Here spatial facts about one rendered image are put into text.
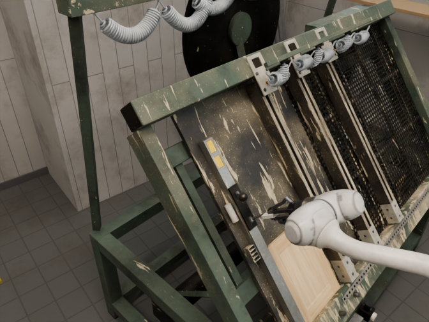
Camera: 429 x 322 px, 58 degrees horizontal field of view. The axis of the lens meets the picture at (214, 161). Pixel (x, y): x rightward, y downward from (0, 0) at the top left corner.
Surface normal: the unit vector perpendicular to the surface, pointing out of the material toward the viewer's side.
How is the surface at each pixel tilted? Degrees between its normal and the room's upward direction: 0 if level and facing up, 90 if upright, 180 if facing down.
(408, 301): 0
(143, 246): 0
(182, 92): 51
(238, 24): 90
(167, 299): 0
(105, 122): 90
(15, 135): 90
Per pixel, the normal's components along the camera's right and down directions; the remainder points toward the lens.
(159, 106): 0.57, -0.21
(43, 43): 0.62, 0.45
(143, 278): 0.00, -0.82
